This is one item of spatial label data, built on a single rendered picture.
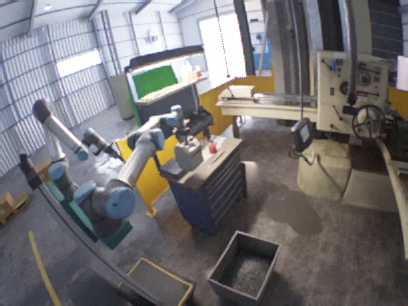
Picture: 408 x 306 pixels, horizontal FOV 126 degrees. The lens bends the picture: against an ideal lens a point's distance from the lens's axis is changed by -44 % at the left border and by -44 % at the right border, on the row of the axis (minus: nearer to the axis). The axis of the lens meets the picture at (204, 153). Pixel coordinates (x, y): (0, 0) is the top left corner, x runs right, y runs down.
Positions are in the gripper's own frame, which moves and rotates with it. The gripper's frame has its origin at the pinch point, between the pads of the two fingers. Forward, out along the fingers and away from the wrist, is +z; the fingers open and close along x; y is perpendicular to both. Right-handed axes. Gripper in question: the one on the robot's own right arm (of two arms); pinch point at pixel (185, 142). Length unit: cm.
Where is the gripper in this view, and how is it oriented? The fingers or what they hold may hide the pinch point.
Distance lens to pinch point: 153.0
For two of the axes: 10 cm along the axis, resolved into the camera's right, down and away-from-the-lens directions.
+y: -5.7, 5.1, -6.4
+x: 8.0, 1.7, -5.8
